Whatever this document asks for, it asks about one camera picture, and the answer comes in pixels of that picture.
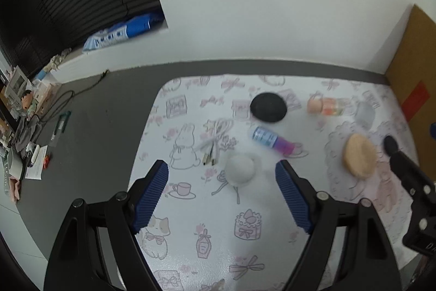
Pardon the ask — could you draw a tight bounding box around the tan heart-shaped pouch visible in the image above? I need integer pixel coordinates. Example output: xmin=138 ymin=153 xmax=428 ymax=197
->
xmin=342 ymin=134 xmax=378 ymax=179

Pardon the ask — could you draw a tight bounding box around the white round dome object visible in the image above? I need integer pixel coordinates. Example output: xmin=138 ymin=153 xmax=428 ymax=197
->
xmin=225 ymin=154 xmax=256 ymax=187

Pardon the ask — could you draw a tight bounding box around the small black round puff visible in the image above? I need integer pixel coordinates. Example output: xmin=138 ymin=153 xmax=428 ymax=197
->
xmin=383 ymin=135 xmax=399 ymax=157

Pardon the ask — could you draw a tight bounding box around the brown cardboard box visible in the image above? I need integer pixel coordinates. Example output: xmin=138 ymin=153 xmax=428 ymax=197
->
xmin=385 ymin=5 xmax=436 ymax=179

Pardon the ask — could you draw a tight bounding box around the translucent white computer mouse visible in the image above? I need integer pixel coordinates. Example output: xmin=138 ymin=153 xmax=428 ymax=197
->
xmin=355 ymin=101 xmax=376 ymax=130

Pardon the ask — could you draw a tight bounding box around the white paper booklet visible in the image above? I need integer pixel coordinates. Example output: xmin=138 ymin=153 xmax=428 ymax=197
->
xmin=25 ymin=145 xmax=48 ymax=180

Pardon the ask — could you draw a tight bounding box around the clear bottle with pink cap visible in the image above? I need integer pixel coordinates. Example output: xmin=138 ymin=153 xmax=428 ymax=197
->
xmin=307 ymin=97 xmax=355 ymax=116

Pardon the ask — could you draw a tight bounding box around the green tool on desk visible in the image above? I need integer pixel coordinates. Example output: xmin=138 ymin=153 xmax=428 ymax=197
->
xmin=55 ymin=111 xmax=71 ymax=135

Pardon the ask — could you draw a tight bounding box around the patterned white pink table mat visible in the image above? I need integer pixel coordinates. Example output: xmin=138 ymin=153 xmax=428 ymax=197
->
xmin=131 ymin=74 xmax=416 ymax=290

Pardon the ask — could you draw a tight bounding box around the small doll figure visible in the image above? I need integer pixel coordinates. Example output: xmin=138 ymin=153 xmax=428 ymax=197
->
xmin=21 ymin=90 xmax=38 ymax=120

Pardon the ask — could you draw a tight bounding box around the large black round puff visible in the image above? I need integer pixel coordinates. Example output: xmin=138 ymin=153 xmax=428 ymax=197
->
xmin=250 ymin=92 xmax=287 ymax=123

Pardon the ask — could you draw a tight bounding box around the blue pink tube bottle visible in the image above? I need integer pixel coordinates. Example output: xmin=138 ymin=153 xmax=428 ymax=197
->
xmin=249 ymin=126 xmax=296 ymax=156

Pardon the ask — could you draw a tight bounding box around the white storage box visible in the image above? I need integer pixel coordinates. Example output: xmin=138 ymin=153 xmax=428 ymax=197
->
xmin=4 ymin=67 xmax=29 ymax=103

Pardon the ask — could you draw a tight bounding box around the blue white plastic bag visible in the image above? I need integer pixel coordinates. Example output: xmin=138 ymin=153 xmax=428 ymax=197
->
xmin=83 ymin=13 xmax=165 ymax=52

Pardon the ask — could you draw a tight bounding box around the black cable on desk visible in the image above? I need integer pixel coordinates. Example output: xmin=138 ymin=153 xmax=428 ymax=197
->
xmin=37 ymin=68 xmax=110 ymax=123

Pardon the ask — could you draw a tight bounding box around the white usb cable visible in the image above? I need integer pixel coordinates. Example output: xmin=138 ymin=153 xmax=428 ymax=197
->
xmin=193 ymin=116 xmax=235 ymax=166

